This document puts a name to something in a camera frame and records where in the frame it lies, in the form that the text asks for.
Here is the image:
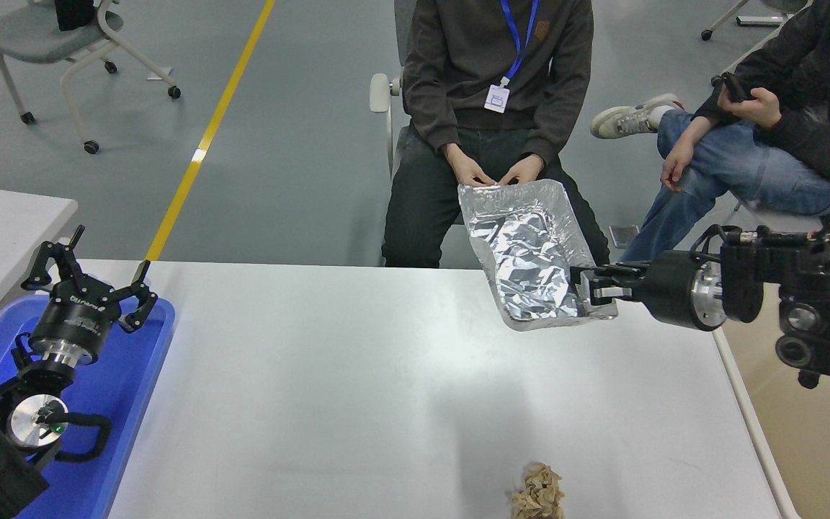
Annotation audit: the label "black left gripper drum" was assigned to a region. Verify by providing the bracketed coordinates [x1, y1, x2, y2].
[30, 280, 122, 348]

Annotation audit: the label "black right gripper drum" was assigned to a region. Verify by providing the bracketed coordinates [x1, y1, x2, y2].
[635, 250, 704, 331]

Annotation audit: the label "silver foil tray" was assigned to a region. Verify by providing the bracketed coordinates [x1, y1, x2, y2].
[457, 179, 619, 332]

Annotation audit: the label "black phone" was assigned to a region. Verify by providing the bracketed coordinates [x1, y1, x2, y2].
[721, 72, 751, 103]

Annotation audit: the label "person's right hand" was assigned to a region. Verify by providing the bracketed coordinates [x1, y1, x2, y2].
[442, 143, 496, 187]
[661, 137, 697, 192]

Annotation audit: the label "person's left hand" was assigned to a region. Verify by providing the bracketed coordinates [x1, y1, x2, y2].
[718, 86, 783, 130]
[499, 154, 545, 186]

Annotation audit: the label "blue plastic tray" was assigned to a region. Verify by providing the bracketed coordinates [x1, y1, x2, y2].
[0, 294, 176, 519]

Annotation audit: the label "white seat chair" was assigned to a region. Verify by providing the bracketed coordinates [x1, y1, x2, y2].
[736, 195, 830, 264]

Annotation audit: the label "person with crossed legs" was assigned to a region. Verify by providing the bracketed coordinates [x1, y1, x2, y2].
[590, 0, 830, 264]

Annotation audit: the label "crumpled tan paper ball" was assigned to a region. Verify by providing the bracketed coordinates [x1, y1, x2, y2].
[511, 462, 566, 519]

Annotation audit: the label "large pale plastic bin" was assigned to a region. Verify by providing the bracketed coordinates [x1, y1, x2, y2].
[710, 281, 830, 519]

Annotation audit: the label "grey wheeled chair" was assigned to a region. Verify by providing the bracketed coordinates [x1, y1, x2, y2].
[0, 0, 182, 155]

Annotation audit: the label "black item on chair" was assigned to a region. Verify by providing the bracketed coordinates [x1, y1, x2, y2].
[53, 0, 96, 33]

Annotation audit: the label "white chair legs with wheels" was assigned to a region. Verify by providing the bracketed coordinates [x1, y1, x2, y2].
[700, 0, 812, 80]

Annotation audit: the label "grey chair with white armrest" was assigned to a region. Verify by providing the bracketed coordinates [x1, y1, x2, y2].
[370, 0, 484, 269]

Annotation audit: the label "blue lanyard with badge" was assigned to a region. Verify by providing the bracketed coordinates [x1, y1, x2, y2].
[483, 0, 540, 115]

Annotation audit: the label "person with blue lanyard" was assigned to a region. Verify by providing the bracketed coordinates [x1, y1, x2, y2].
[380, 0, 612, 269]

